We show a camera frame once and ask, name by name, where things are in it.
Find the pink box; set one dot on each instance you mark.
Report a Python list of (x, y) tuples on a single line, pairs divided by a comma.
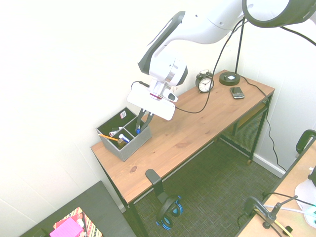
[(67, 228)]

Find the black smartphone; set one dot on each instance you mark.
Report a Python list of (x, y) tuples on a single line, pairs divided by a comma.
[(237, 92)]

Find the black and white marker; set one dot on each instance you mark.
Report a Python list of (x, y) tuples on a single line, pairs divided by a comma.
[(118, 129)]

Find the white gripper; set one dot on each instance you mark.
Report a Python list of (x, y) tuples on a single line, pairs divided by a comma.
[(158, 108)]

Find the black screw clamp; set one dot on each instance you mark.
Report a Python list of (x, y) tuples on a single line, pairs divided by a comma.
[(261, 209)]

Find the black desk lamp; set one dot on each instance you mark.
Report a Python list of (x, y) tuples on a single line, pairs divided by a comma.
[(230, 79)]

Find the black headphone hanger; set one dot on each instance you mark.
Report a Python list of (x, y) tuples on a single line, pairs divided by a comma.
[(155, 180)]

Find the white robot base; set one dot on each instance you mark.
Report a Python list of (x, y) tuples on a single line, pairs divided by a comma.
[(302, 192)]

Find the striped patterned box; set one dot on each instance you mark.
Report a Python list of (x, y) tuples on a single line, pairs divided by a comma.
[(92, 228)]

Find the red and white marker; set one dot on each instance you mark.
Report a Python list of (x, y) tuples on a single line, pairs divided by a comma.
[(114, 133)]

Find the white marker with blue cap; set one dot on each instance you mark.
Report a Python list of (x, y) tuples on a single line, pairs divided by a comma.
[(138, 131)]

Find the black and blue headphones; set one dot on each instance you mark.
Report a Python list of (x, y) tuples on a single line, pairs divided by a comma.
[(166, 209)]

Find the grey compartment desk holder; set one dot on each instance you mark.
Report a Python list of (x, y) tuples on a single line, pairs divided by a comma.
[(134, 144)]

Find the orange pencil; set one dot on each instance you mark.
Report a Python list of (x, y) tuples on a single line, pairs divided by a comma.
[(107, 137)]

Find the wooden desk with black frame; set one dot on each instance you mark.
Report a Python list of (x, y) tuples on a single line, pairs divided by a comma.
[(197, 143)]

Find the black side table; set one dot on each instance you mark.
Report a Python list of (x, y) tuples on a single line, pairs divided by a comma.
[(98, 209)]

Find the black twin-bell alarm clock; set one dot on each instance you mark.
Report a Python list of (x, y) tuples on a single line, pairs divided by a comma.
[(205, 84)]

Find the small brown bottle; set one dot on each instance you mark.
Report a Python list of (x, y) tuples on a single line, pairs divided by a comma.
[(121, 143)]

